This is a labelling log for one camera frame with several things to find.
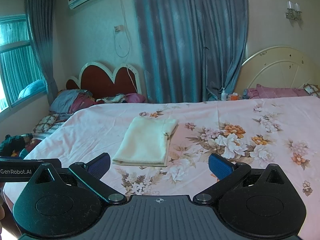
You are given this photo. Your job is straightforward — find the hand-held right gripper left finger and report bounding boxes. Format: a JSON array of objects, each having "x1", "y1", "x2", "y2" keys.
[{"x1": 21, "y1": 152, "x2": 128, "y2": 204}]

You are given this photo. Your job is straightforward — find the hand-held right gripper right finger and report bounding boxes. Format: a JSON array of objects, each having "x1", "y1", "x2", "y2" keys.
[{"x1": 192, "y1": 153, "x2": 299, "y2": 205}]

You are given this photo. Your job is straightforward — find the white knit sweater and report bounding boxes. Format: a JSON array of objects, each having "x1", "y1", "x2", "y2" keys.
[{"x1": 112, "y1": 116, "x2": 179, "y2": 168}]

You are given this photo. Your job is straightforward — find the dark clothes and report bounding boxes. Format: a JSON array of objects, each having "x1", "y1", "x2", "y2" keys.
[{"x1": 0, "y1": 133, "x2": 34, "y2": 156}]

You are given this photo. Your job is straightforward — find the pile of mixed clothes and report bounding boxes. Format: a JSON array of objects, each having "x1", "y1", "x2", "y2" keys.
[{"x1": 96, "y1": 93, "x2": 128, "y2": 105}]

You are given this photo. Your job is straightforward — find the pink floral bed sheet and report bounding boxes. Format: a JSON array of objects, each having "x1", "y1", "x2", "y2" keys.
[{"x1": 2, "y1": 96, "x2": 320, "y2": 230}]

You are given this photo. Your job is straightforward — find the checkered pillow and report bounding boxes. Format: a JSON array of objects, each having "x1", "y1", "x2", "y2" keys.
[
  {"x1": 33, "y1": 113, "x2": 60, "y2": 134},
  {"x1": 303, "y1": 83, "x2": 320, "y2": 99}
]

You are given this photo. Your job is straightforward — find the pile of bedding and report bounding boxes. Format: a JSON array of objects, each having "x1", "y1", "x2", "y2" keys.
[{"x1": 48, "y1": 89, "x2": 87, "y2": 113}]

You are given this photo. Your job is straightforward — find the magenta cloth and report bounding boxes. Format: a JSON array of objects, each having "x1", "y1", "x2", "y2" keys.
[{"x1": 125, "y1": 93, "x2": 147, "y2": 104}]

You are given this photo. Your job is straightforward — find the red heart-shaped headboard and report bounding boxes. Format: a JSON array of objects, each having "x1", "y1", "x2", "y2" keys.
[{"x1": 66, "y1": 60, "x2": 147, "y2": 101}]

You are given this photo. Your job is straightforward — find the purple pillow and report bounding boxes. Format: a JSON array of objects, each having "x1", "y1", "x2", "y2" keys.
[{"x1": 247, "y1": 83, "x2": 311, "y2": 99}]

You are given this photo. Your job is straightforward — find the window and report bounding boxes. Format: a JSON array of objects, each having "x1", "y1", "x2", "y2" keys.
[{"x1": 0, "y1": 13, "x2": 49, "y2": 121}]

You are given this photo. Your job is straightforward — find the cream round headboard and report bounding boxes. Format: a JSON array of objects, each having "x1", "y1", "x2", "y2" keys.
[{"x1": 235, "y1": 45, "x2": 320, "y2": 97}]

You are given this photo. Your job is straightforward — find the blue-grey wide curtain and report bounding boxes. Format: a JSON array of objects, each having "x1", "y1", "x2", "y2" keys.
[{"x1": 131, "y1": 0, "x2": 249, "y2": 104}]

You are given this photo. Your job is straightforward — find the blue-grey window curtain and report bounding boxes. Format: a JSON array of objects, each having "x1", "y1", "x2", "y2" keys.
[{"x1": 23, "y1": 0, "x2": 59, "y2": 106}]

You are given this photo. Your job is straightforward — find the white cable over headboard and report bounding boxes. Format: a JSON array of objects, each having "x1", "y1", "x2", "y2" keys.
[{"x1": 126, "y1": 65, "x2": 138, "y2": 94}]

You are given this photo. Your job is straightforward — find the white looped wall cable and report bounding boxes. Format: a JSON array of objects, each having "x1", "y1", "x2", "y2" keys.
[{"x1": 114, "y1": 31, "x2": 131, "y2": 58}]

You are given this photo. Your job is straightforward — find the wall lamp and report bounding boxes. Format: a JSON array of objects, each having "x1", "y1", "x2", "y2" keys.
[{"x1": 285, "y1": 0, "x2": 303, "y2": 21}]

